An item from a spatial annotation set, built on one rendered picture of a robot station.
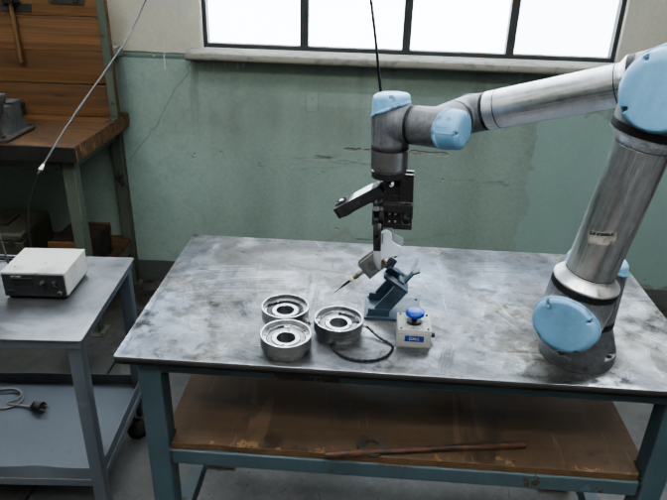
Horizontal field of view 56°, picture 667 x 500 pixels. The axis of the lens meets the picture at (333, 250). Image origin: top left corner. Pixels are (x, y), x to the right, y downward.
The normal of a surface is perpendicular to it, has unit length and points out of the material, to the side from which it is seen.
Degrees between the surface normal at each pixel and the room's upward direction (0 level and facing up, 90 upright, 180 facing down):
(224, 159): 90
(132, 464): 0
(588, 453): 0
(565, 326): 97
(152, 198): 90
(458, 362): 0
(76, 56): 90
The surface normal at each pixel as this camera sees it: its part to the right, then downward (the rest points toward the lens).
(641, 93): -0.54, 0.23
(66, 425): 0.03, -0.90
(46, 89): -0.07, 0.43
